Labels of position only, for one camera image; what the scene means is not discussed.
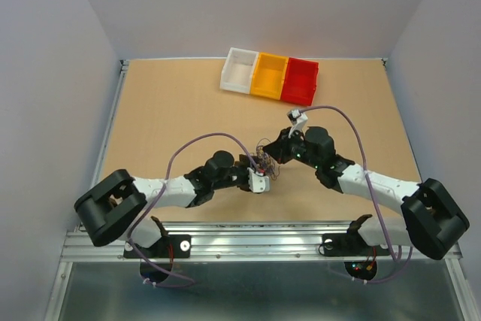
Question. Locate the yellow plastic bin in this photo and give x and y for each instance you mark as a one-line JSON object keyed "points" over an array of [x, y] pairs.
{"points": [[268, 76]]}

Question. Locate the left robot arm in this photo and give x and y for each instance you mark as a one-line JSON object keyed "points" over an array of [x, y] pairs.
{"points": [[111, 210]]}

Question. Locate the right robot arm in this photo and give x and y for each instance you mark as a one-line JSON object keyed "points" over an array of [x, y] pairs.
{"points": [[422, 215]]}

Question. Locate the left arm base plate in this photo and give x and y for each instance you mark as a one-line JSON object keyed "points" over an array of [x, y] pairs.
{"points": [[162, 247]]}

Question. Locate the white plastic bin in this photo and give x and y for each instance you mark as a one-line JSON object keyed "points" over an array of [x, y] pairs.
{"points": [[237, 72]]}

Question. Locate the red plastic bin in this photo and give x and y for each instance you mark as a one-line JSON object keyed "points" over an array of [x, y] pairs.
{"points": [[300, 82]]}

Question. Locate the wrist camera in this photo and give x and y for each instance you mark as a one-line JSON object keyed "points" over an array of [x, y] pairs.
{"points": [[298, 120], [257, 182]]}

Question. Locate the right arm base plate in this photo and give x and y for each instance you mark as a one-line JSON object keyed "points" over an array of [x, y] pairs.
{"points": [[347, 245]]}

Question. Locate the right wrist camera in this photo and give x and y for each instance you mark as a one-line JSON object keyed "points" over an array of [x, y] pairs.
{"points": [[298, 120]]}

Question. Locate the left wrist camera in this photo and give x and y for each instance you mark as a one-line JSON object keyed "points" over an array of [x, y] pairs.
{"points": [[257, 182]]}

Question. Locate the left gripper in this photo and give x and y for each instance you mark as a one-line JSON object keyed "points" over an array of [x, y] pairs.
{"points": [[244, 162]]}

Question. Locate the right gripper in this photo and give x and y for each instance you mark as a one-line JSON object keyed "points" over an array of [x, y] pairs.
{"points": [[278, 149]]}

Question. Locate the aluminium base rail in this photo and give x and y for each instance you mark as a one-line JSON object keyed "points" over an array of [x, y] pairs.
{"points": [[228, 242]]}

